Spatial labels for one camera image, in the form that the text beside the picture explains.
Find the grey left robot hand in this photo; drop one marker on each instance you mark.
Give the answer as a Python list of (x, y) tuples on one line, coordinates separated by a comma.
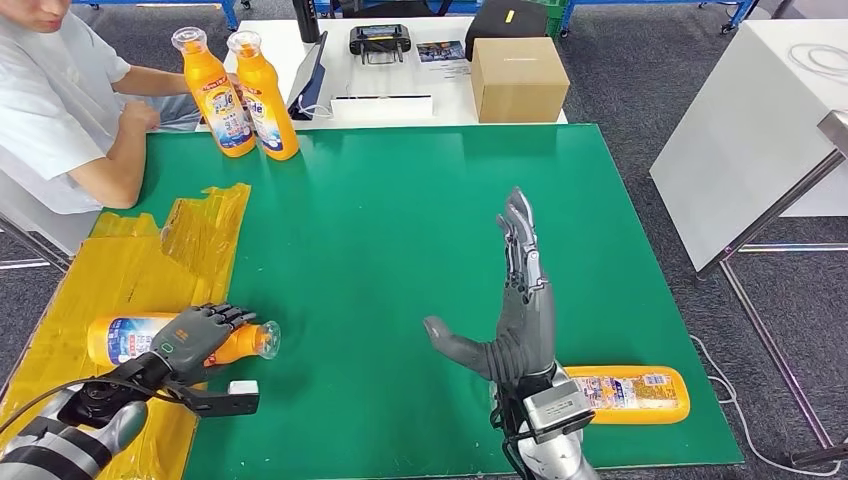
[(189, 341)]

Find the person's right hand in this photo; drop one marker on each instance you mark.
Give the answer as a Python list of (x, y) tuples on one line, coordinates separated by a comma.
[(140, 118)]

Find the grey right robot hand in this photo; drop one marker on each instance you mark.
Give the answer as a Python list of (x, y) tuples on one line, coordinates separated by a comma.
[(530, 338)]

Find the orange detergent bottle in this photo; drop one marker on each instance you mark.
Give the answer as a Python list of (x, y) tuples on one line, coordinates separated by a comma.
[(262, 76), (99, 344), (205, 73), (636, 414)]

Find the person's right forearm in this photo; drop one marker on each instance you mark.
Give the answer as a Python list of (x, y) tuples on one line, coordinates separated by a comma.
[(109, 175)]

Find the person's left forearm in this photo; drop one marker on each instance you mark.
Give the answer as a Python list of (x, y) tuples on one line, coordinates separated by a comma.
[(152, 83)]

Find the person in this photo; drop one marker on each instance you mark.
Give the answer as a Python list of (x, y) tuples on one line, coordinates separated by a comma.
[(46, 99)]

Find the yellow taped cardboard sheet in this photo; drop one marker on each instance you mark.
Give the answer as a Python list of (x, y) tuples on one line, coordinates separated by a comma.
[(99, 265)]

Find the green table board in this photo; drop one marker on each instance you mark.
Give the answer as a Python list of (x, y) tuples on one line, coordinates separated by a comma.
[(430, 212)]

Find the dark tablet with blue cover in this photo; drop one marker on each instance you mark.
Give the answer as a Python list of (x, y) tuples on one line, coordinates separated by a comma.
[(310, 79)]

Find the black cylindrical flask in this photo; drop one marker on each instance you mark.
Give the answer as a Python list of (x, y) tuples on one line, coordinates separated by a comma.
[(308, 23)]

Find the white flat box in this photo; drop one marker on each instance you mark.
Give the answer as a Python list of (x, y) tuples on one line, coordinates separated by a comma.
[(383, 109)]

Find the brown cardboard box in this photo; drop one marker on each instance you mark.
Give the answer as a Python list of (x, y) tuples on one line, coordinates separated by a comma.
[(520, 86)]

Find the black handheld controller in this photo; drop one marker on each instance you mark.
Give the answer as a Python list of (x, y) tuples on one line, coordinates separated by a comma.
[(379, 38)]

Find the printed leaflet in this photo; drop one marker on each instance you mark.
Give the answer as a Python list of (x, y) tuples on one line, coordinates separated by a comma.
[(442, 52)]

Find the white side table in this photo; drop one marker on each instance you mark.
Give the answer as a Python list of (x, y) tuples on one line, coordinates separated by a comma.
[(748, 132)]

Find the black bag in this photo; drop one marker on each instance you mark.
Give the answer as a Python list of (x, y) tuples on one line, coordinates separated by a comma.
[(503, 30)]

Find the green plastic crate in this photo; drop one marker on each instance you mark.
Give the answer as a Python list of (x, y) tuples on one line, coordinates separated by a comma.
[(558, 20)]

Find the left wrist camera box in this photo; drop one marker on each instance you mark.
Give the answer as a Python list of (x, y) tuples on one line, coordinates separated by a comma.
[(218, 403)]

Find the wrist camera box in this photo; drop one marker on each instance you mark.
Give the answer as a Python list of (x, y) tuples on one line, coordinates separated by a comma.
[(218, 403), (556, 407)]

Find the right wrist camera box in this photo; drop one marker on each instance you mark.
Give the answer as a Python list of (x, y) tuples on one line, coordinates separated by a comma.
[(556, 407)]

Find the blue metal rack frame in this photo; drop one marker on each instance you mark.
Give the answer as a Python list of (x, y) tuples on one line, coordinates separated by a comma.
[(230, 13), (744, 13)]

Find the grey metal table frame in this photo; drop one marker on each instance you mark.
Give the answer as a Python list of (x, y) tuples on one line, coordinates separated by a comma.
[(775, 212)]

